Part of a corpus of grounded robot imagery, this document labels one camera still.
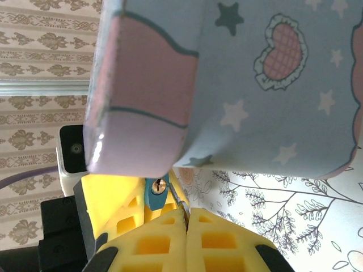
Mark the aluminium frame post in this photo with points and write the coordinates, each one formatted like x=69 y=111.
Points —
x=42 y=88

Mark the white floral tablecloth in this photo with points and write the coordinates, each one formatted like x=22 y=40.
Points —
x=312 y=226

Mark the blue padlock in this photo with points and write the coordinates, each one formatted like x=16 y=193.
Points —
x=156 y=199

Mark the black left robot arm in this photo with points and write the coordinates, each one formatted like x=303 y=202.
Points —
x=17 y=262

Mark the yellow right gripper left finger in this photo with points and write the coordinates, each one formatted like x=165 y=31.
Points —
x=153 y=249

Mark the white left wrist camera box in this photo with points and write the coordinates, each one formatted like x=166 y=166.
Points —
x=69 y=141

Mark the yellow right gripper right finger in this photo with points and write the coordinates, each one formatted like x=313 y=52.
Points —
x=221 y=249

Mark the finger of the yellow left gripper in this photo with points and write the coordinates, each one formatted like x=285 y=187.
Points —
x=179 y=189
x=113 y=198

